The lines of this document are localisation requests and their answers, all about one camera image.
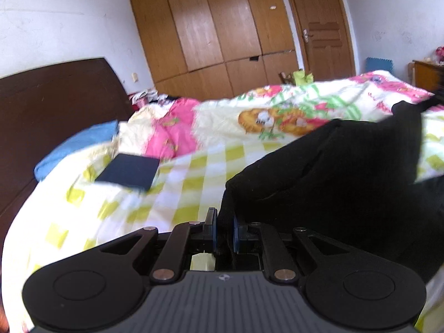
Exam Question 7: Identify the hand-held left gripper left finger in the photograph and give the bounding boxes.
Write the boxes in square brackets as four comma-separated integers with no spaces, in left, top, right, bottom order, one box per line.
[99,207,220,283]

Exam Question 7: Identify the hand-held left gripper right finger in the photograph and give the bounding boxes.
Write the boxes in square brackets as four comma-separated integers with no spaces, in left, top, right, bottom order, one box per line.
[231,215,352,283]

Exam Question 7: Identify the black pants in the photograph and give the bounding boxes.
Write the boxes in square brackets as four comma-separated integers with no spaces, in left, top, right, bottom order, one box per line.
[220,95,444,285]

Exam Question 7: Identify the yellow checkered bed sheet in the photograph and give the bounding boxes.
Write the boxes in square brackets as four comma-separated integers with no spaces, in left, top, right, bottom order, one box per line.
[0,139,444,333]

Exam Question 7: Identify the dark blue folded cloth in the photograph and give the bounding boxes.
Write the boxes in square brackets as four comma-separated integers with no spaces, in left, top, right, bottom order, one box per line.
[94,153,161,192]

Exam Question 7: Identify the cartoon printed quilt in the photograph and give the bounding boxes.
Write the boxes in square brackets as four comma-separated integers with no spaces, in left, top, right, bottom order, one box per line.
[118,70,444,181]

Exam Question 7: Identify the pile of clothes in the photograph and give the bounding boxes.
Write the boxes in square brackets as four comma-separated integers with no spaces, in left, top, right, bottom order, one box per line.
[128,89,181,106]

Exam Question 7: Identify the blue pillow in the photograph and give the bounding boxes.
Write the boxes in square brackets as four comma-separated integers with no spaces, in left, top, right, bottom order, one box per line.
[34,120,120,182]

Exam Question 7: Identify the green cloth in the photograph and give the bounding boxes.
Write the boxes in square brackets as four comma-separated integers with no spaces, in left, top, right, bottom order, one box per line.
[292,70,314,85]

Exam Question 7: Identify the dark brown wooden headboard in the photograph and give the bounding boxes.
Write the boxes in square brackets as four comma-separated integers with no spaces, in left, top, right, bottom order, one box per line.
[0,57,134,233]

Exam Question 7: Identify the wooden wardrobe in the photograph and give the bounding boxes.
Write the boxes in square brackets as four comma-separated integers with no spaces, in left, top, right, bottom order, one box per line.
[124,0,301,98]

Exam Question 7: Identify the wooden door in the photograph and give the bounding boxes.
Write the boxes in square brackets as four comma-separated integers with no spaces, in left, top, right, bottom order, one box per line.
[281,0,356,81]

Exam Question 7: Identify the blue foam mat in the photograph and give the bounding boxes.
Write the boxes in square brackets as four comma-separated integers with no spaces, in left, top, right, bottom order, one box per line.
[365,57,395,74]

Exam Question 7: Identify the wooden cabinet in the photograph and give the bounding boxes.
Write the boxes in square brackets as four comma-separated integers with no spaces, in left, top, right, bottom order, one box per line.
[412,60,444,94]

